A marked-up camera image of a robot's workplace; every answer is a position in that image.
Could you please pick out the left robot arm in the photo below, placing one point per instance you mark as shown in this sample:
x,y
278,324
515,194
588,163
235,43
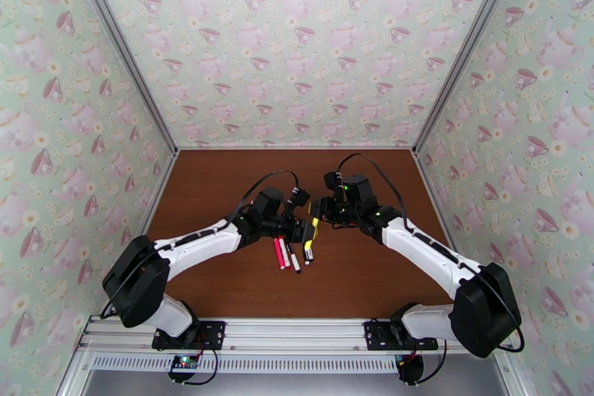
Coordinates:
x,y
199,243

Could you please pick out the yellow highlighter pen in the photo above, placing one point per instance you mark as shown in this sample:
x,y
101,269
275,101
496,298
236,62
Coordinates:
x,y
315,228

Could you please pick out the grey metal shelf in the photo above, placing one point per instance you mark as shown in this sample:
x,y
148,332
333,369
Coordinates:
x,y
301,385

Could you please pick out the thick black white marker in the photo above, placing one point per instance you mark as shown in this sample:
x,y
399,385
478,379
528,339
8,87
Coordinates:
x,y
309,258

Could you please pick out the slim red white marker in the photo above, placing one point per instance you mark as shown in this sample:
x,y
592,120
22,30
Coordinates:
x,y
285,255

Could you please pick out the pink highlighter pen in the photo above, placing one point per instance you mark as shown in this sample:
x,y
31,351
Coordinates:
x,y
278,255

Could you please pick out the aluminium side rail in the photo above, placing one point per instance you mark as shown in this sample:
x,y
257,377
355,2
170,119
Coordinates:
x,y
426,176
161,190

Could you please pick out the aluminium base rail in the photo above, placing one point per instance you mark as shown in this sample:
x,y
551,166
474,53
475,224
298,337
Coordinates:
x,y
297,332

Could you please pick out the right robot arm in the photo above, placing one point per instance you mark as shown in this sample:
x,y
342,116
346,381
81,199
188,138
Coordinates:
x,y
427,246

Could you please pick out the aluminium corner post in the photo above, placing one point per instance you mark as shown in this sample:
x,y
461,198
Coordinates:
x,y
468,46
120,46

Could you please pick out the slim black white marker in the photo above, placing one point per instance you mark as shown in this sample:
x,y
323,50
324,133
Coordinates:
x,y
294,260

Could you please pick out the small controller board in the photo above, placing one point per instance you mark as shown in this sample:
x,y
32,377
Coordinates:
x,y
184,362
410,364

